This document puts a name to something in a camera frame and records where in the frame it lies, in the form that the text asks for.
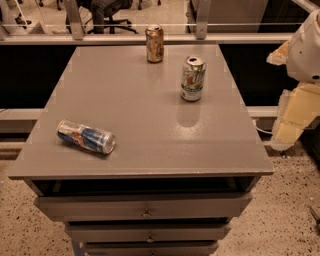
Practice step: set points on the black office chair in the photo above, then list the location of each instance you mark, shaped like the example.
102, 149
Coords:
102, 12

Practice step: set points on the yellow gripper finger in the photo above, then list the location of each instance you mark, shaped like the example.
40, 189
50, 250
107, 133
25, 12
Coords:
296, 110
279, 56

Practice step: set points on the gold soda can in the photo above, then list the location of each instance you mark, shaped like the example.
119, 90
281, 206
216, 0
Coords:
154, 43

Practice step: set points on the white green 7up can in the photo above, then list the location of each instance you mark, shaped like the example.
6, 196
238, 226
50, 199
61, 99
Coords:
193, 76

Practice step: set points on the blue silver redbull can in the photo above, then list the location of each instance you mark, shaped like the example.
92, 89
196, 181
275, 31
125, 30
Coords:
93, 139

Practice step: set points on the bottom grey drawer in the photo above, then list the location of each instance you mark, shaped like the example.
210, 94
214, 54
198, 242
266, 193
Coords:
152, 249

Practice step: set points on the grey drawer cabinet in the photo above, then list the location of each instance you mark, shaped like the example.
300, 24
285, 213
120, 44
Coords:
164, 143

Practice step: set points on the middle grey drawer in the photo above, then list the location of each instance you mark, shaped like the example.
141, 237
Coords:
148, 232

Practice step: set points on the grey drawer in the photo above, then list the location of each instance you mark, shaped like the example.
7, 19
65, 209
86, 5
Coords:
148, 232
143, 207
152, 249

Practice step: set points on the top grey drawer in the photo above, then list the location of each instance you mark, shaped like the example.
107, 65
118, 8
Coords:
143, 207

